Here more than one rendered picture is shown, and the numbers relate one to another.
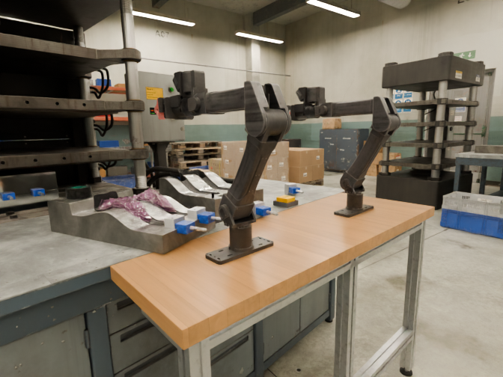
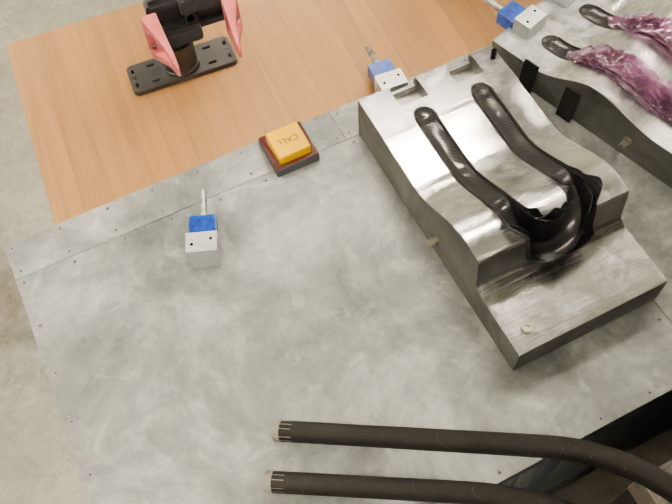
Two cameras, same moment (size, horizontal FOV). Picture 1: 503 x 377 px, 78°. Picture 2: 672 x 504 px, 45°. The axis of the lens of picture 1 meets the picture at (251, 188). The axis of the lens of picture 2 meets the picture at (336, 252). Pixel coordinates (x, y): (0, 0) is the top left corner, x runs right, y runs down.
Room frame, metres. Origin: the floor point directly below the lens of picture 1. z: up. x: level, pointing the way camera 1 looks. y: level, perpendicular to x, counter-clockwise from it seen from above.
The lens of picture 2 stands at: (2.10, 0.24, 1.94)
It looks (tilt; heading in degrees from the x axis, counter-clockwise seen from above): 61 degrees down; 203
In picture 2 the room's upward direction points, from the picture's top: 4 degrees counter-clockwise
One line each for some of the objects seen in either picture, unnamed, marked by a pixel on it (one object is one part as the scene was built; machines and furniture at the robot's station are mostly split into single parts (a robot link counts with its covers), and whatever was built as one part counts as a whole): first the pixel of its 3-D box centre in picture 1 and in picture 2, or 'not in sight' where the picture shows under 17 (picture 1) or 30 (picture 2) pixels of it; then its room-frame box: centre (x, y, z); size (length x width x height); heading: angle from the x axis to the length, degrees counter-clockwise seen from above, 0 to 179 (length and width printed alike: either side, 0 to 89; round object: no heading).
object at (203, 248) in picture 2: (295, 190); (203, 224); (1.54, -0.22, 0.83); 0.13 x 0.05 x 0.05; 25
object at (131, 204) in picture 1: (133, 201); (655, 59); (1.04, 0.40, 0.90); 0.26 x 0.18 x 0.08; 63
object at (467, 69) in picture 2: not in sight; (462, 75); (1.15, 0.10, 0.87); 0.05 x 0.05 x 0.04; 46
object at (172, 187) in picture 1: (200, 191); (503, 187); (1.35, 0.22, 0.87); 0.50 x 0.26 x 0.14; 46
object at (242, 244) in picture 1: (240, 237); not in sight; (0.82, 0.03, 0.84); 0.20 x 0.07 x 0.08; 132
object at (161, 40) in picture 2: not in sight; (179, 42); (1.50, -0.20, 1.20); 0.09 x 0.07 x 0.07; 42
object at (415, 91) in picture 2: not in sight; (407, 98); (1.23, 0.02, 0.87); 0.05 x 0.05 x 0.04; 46
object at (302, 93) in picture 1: (302, 99); not in sight; (1.43, -0.23, 1.26); 0.07 x 0.06 x 0.11; 132
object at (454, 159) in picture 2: (200, 181); (508, 160); (1.33, 0.22, 0.92); 0.35 x 0.16 x 0.09; 46
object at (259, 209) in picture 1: (265, 211); (380, 70); (1.14, -0.05, 0.83); 0.13 x 0.05 x 0.05; 41
